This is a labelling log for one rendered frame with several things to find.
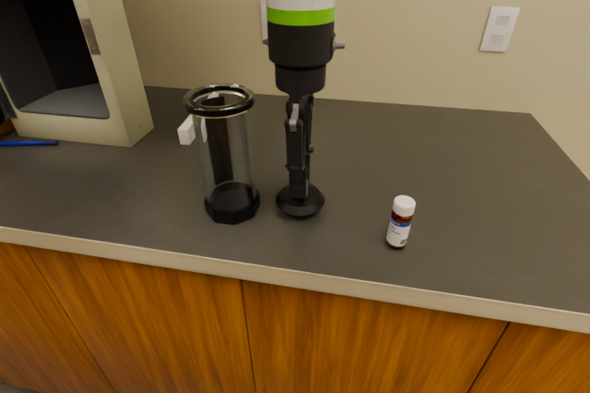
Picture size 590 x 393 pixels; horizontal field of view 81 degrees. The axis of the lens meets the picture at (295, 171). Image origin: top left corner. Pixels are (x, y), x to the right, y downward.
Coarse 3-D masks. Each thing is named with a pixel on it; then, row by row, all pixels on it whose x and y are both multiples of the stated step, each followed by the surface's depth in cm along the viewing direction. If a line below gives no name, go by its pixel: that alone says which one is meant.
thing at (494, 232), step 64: (256, 128) 94; (320, 128) 94; (384, 128) 94; (448, 128) 94; (512, 128) 94; (0, 192) 71; (64, 192) 71; (128, 192) 71; (192, 192) 71; (384, 192) 71; (448, 192) 71; (512, 192) 71; (576, 192) 71; (128, 256) 60; (192, 256) 57; (256, 256) 57; (320, 256) 57; (384, 256) 57; (448, 256) 57; (512, 256) 57; (576, 256) 57; (512, 320) 51; (576, 320) 49
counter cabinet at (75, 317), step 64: (0, 256) 73; (64, 256) 69; (0, 320) 91; (64, 320) 84; (128, 320) 78; (192, 320) 73; (256, 320) 69; (320, 320) 65; (384, 320) 61; (448, 320) 58; (64, 384) 109; (128, 384) 99; (192, 384) 91; (256, 384) 84; (320, 384) 78; (384, 384) 73; (448, 384) 69; (512, 384) 65; (576, 384) 61
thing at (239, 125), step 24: (192, 96) 54; (216, 96) 58; (240, 96) 57; (192, 120) 54; (216, 120) 51; (240, 120) 53; (216, 144) 54; (240, 144) 55; (216, 168) 56; (240, 168) 57; (216, 192) 59; (240, 192) 60
